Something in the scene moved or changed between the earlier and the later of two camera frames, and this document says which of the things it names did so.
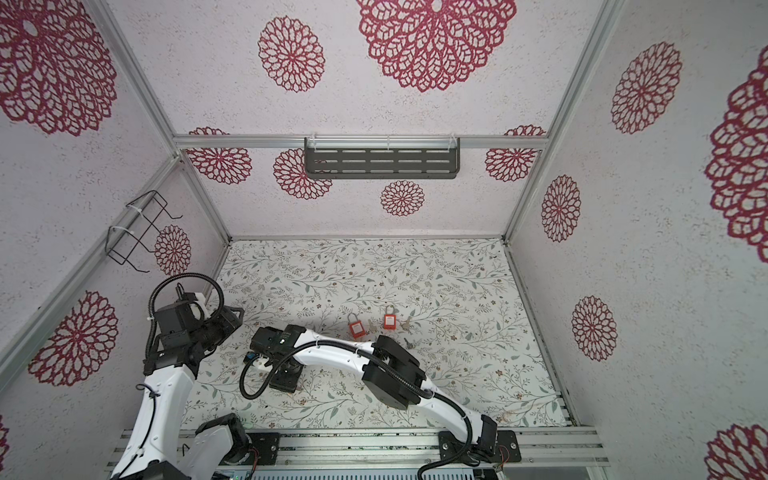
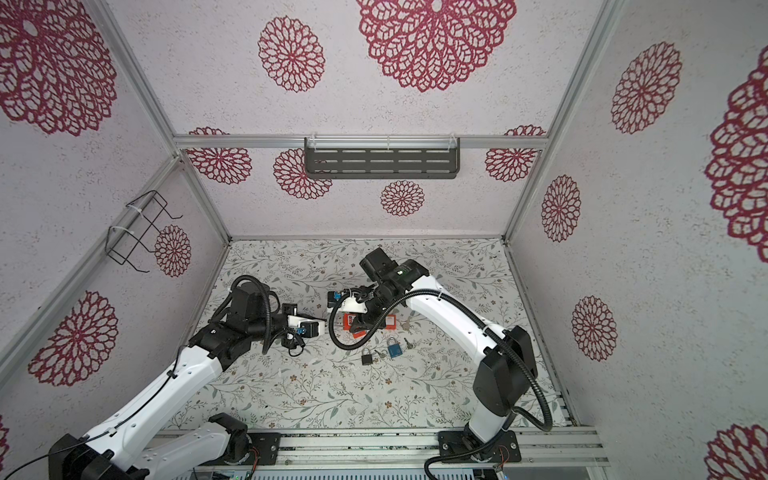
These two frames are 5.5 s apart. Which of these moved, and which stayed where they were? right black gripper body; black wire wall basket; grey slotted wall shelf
Moved: right black gripper body
Stayed: black wire wall basket; grey slotted wall shelf
